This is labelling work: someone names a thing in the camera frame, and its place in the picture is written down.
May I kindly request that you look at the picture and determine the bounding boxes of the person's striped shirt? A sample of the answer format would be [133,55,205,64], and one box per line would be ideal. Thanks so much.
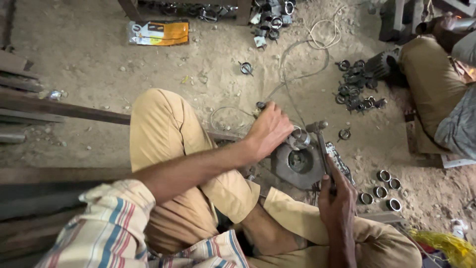
[34,179,250,268]

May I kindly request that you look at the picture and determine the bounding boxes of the grey cable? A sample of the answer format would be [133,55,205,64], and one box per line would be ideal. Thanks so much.
[263,39,331,129]

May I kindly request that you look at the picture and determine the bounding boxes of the person's left hand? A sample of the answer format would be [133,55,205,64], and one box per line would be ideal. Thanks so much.
[243,101,295,162]

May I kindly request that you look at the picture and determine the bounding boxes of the patterned metal plate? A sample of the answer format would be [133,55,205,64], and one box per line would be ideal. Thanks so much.
[325,141,356,186]

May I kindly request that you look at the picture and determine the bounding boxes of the orange and white packet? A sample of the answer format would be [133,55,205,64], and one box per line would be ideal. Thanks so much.
[127,19,190,47]

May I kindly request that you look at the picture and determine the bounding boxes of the pile of dark metal clamps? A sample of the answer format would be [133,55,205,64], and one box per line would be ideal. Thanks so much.
[333,58,388,113]

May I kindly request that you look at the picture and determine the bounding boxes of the octagonal steel anvil block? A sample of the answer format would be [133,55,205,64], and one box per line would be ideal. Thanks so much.
[270,142,328,190]

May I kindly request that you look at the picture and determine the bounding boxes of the thin wire loop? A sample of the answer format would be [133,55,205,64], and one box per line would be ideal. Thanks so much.
[209,106,257,135]

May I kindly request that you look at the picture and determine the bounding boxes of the black toothed gear cylinder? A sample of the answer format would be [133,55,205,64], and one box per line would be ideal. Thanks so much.
[364,46,402,80]

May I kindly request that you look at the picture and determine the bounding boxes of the heap of shiny metal clamps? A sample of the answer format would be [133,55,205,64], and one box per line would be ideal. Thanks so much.
[248,0,297,49]

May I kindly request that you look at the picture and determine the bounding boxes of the white paper scrap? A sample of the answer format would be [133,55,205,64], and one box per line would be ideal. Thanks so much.
[451,218,470,239]

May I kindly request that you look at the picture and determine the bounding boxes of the crumpled foil wrapper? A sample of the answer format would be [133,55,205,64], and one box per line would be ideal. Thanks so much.
[39,89,69,102]

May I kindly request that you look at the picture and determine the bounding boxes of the stack of wooden planks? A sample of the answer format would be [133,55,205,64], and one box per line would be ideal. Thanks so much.
[0,48,131,268]

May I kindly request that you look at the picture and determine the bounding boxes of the white cord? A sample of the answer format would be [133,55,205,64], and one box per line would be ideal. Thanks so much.
[304,4,346,50]

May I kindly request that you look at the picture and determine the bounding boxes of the yellow plastic bag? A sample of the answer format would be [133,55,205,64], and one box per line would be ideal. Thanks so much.
[409,228,476,268]

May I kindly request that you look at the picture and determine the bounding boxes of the wooden block seat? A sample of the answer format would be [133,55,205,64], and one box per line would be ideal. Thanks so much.
[405,112,476,169]

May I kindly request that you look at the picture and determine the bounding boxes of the metal hammer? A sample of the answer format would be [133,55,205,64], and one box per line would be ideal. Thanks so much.
[306,120,337,194]

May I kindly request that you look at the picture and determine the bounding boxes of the shiny metal clamp ring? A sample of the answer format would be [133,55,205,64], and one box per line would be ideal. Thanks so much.
[286,125,311,150]

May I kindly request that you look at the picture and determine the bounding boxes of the person's tan trousers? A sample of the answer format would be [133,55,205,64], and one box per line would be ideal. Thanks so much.
[129,88,422,268]

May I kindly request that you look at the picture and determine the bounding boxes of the single metal clamp with bolt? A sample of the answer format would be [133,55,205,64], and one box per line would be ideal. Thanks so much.
[336,127,352,143]
[238,61,254,77]

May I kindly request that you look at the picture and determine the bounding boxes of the person's right hand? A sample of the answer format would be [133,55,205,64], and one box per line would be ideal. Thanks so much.
[318,156,358,232]

